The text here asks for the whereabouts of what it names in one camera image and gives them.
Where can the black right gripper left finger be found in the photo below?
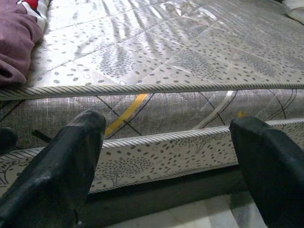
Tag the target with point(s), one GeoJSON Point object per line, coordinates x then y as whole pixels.
{"type": "Point", "coordinates": [52, 178]}

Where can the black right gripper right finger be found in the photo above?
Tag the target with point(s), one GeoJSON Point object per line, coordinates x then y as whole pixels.
{"type": "Point", "coordinates": [273, 178]}

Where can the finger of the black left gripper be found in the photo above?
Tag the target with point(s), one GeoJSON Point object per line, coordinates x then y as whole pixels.
{"type": "Point", "coordinates": [7, 140]}

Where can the pink cartoon mouse blanket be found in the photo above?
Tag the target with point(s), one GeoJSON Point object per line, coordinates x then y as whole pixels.
{"type": "Point", "coordinates": [16, 47]}

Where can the patterned bed base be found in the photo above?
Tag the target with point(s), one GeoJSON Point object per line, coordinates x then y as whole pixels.
{"type": "Point", "coordinates": [154, 161]}

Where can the grey white quilted mattress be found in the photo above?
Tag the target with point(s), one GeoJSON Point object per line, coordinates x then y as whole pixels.
{"type": "Point", "coordinates": [154, 59]}

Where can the white pillow with green print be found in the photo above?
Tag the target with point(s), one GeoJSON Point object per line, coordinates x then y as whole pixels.
{"type": "Point", "coordinates": [297, 12]}

